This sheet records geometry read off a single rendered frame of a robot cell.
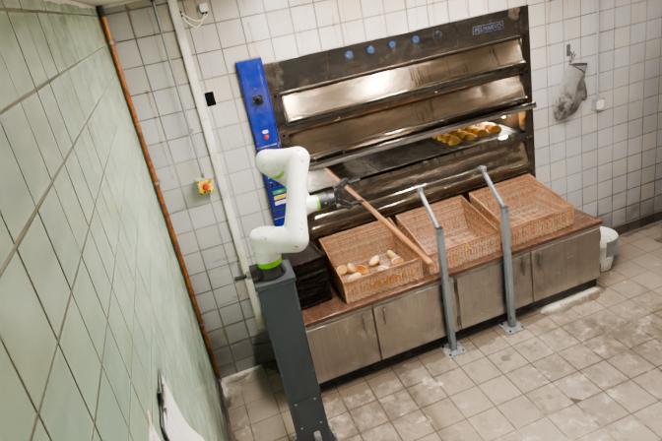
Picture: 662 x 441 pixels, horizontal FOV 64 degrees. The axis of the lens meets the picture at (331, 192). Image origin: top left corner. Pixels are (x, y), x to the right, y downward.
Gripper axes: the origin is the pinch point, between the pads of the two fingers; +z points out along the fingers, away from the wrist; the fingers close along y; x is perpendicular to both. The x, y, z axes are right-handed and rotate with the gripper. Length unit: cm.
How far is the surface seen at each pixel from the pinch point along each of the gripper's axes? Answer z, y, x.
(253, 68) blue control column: -38, -76, -52
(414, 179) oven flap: 60, 28, -58
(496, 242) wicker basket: 92, 69, -7
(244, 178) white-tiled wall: -59, -8, -54
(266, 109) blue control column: -36, -49, -51
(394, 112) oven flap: 52, -25, -58
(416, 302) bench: 25, 89, -1
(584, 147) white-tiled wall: 210, 42, -58
